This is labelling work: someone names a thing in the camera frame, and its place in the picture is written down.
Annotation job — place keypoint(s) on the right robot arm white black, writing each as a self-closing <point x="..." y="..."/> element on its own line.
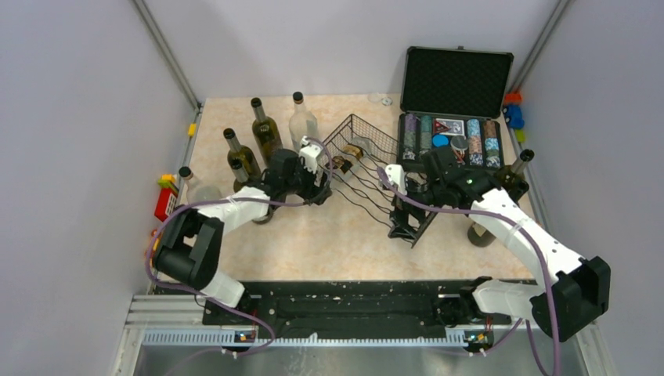
<point x="570" y="291"/>

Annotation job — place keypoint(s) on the black wire wine rack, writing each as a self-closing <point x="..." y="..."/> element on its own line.
<point x="364" y="191"/>

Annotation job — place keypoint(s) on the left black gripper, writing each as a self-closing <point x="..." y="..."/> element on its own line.
<point x="313" y="193"/>

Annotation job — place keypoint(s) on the blue orange toy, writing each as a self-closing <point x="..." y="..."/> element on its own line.
<point x="513" y="115"/>

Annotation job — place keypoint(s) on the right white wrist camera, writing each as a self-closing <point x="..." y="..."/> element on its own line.
<point x="396" y="177"/>

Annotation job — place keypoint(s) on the red toy block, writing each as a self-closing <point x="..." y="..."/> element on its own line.
<point x="168" y="196"/>

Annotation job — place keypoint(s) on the green wine bottle left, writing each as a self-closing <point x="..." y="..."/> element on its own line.
<point x="242" y="153"/>

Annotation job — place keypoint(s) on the green wine bottle right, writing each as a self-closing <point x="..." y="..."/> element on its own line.
<point x="512" y="177"/>

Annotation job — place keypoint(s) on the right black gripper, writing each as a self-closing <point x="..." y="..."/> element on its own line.
<point x="399" y="227"/>

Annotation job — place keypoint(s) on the square clear liquor bottle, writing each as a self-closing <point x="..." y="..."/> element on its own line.
<point x="348" y="162"/>

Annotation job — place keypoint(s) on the clear round bottle left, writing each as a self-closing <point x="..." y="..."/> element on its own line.
<point x="198" y="190"/>

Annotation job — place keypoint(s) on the green wine bottle back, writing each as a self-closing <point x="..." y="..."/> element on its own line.
<point x="265" y="131"/>

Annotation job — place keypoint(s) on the clear tall glass bottle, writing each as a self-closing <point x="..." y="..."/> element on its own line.
<point x="302" y="123"/>

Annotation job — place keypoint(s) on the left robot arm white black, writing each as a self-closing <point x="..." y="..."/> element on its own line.
<point x="191" y="240"/>

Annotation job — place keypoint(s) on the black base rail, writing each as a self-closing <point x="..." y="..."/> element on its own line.
<point x="350" y="310"/>

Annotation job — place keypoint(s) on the black poker chip case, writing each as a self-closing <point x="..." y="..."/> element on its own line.
<point x="447" y="84"/>

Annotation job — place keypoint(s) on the green wine bottle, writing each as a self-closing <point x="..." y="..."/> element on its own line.
<point x="240" y="181"/>
<point x="265" y="131"/>
<point x="242" y="153"/>
<point x="512" y="177"/>

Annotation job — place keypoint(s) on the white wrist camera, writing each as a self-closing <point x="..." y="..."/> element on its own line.
<point x="310" y="150"/>
<point x="396" y="177"/>

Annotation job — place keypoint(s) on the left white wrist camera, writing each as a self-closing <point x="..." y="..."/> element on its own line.
<point x="310" y="150"/>

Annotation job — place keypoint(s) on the dark bottle right front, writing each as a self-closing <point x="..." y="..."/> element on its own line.
<point x="479" y="236"/>

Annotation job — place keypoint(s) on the small clear glass lid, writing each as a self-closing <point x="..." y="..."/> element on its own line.
<point x="380" y="98"/>

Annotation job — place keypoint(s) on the green wine bottle front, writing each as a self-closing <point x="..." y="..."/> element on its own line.
<point x="240" y="181"/>

